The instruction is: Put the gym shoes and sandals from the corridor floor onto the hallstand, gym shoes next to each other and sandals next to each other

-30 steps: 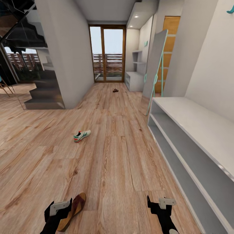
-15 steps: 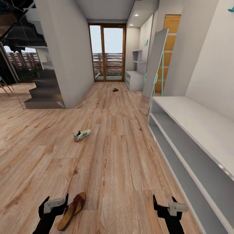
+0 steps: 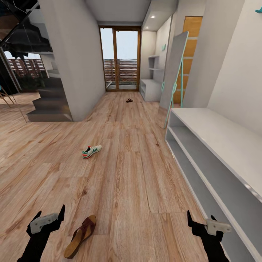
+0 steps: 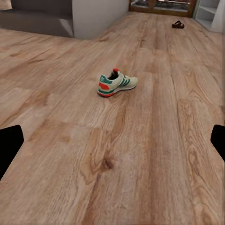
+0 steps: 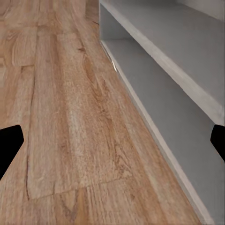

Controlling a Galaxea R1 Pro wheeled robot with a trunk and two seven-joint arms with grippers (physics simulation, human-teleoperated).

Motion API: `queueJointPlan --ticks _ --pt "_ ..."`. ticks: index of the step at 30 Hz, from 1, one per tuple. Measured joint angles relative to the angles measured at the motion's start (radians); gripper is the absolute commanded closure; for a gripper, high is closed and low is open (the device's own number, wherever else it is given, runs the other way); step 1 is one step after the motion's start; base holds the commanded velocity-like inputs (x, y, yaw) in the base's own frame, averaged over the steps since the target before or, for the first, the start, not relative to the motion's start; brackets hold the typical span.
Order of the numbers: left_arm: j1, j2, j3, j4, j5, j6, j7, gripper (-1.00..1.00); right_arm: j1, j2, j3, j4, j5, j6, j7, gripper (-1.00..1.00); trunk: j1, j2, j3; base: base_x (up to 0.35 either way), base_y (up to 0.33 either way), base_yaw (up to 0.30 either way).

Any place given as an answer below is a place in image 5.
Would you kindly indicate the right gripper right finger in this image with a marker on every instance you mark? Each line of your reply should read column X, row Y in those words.
column 218, row 139

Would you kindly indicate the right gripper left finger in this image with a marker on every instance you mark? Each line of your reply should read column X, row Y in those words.
column 11, row 140

